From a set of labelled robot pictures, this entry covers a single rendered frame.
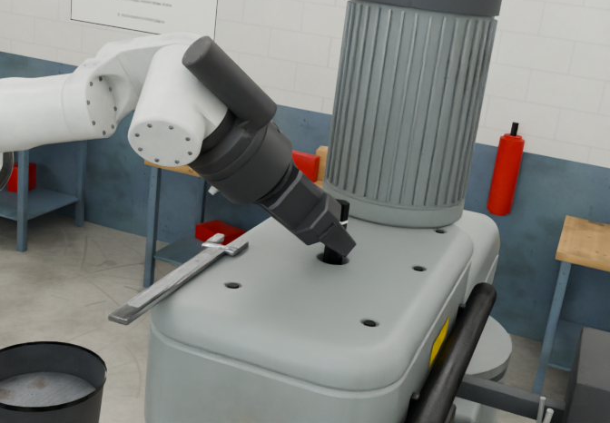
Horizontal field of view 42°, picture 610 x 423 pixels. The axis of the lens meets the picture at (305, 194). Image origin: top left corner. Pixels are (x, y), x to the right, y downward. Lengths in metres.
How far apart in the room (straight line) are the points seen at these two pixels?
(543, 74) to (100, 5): 3.14
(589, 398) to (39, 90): 0.78
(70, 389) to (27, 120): 2.55
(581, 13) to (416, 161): 4.04
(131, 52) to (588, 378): 0.72
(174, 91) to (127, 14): 5.29
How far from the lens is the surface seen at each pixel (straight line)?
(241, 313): 0.76
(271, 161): 0.78
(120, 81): 0.81
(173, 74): 0.74
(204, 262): 0.84
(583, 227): 4.94
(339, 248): 0.87
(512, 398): 1.25
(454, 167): 1.06
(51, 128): 0.79
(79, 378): 3.38
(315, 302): 0.80
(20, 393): 3.29
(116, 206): 6.31
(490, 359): 1.51
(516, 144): 4.99
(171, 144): 0.72
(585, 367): 1.18
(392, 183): 1.04
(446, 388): 0.87
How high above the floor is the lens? 2.22
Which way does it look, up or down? 17 degrees down
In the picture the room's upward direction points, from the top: 7 degrees clockwise
